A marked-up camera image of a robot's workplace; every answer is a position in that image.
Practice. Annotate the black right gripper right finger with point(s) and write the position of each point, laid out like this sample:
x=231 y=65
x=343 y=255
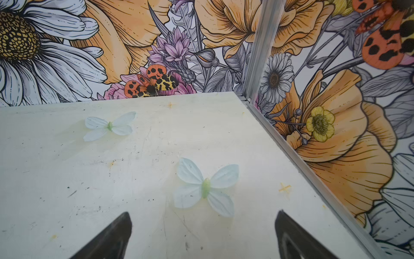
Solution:
x=294 y=242

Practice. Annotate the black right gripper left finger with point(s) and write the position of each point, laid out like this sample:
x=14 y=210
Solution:
x=111 y=243

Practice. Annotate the aluminium right table edge rail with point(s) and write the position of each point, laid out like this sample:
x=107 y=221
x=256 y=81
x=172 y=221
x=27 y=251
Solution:
x=370 y=247

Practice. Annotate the aluminium right rear corner post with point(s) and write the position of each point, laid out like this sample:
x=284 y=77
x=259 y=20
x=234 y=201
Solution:
x=270 y=17

